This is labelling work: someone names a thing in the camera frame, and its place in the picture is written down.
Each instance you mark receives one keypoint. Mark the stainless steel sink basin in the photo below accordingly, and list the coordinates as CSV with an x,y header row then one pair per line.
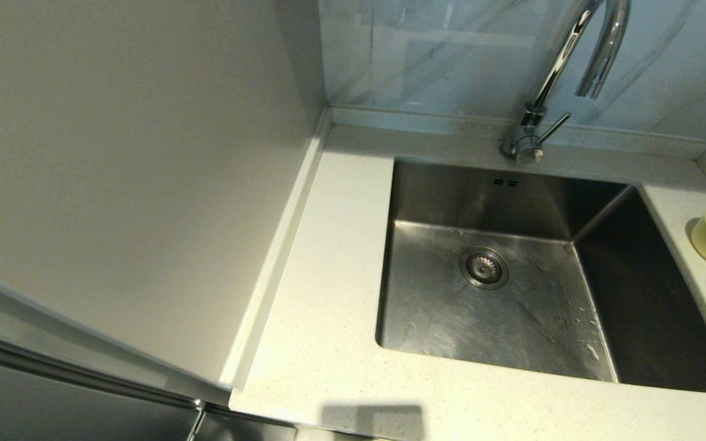
x,y
426,318

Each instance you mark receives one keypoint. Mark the round metal drain strainer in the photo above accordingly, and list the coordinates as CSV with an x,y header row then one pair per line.
x,y
483,267

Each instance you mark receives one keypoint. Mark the chrome gooseneck faucet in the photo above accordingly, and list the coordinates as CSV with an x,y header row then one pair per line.
x,y
534,121

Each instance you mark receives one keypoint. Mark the dark grey cabinet front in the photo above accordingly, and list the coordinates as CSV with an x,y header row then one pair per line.
x,y
53,398

